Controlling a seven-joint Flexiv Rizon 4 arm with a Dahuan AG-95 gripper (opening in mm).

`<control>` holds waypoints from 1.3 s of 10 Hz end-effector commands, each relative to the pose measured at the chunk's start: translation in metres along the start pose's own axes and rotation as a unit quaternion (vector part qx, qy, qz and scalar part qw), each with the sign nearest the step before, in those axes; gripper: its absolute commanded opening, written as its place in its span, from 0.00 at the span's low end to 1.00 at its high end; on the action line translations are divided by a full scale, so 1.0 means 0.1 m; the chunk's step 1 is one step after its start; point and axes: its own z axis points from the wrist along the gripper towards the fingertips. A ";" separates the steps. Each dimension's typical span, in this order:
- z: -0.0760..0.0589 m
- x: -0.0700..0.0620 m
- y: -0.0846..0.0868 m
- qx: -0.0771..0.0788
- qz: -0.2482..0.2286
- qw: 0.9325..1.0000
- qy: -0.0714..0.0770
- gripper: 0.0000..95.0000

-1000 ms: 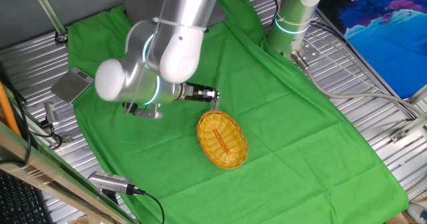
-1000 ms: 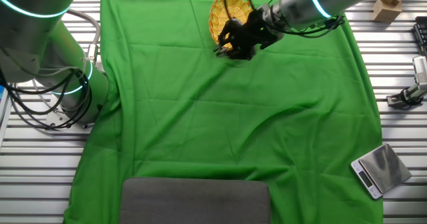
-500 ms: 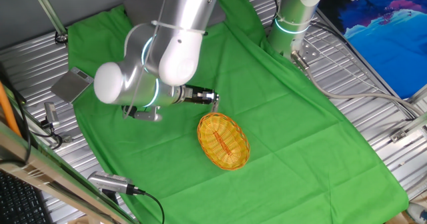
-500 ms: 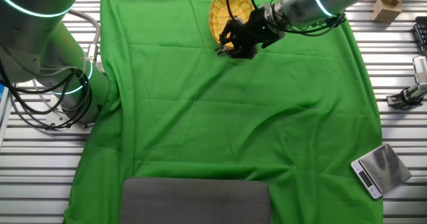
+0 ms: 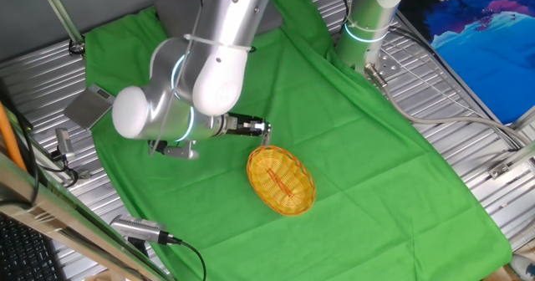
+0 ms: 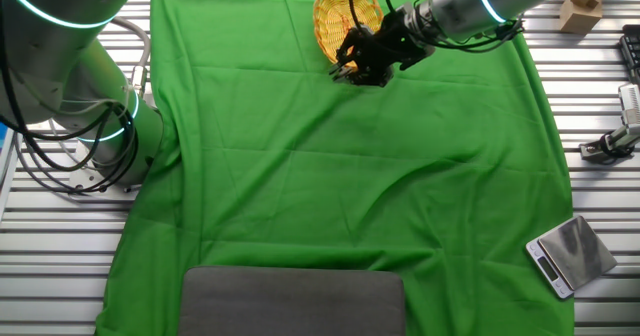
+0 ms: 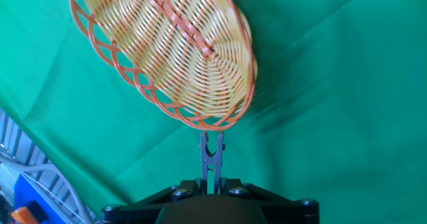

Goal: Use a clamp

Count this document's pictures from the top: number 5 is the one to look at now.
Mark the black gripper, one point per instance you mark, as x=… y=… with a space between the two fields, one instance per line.
x=238 y=125

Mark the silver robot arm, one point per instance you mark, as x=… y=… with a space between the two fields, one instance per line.
x=217 y=42

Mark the yellow wicker basket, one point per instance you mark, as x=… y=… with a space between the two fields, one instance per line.
x=280 y=180

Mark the green cloth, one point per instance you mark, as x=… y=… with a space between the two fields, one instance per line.
x=376 y=168

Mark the silver digital kitchen scale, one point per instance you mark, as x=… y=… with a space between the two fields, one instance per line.
x=85 y=107

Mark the thin metal support rod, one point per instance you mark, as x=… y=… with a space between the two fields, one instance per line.
x=60 y=11

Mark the blue painted poster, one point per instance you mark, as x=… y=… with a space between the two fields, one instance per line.
x=493 y=42

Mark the orange pole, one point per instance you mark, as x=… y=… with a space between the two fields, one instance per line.
x=8 y=139

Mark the black keyboard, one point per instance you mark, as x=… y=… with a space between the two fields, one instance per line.
x=25 y=251

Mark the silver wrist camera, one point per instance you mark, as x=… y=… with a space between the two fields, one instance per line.
x=181 y=150

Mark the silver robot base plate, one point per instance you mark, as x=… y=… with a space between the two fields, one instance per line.
x=386 y=65

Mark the silver camera with heatsink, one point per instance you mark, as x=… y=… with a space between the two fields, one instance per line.
x=138 y=228

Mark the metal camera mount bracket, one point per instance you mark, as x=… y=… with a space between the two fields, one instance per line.
x=83 y=174

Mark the white grey camera device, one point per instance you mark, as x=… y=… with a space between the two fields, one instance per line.
x=64 y=143

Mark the wooden frame beam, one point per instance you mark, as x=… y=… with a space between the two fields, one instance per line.
x=62 y=222

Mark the aluminium corner bracket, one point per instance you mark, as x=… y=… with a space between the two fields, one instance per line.
x=507 y=166

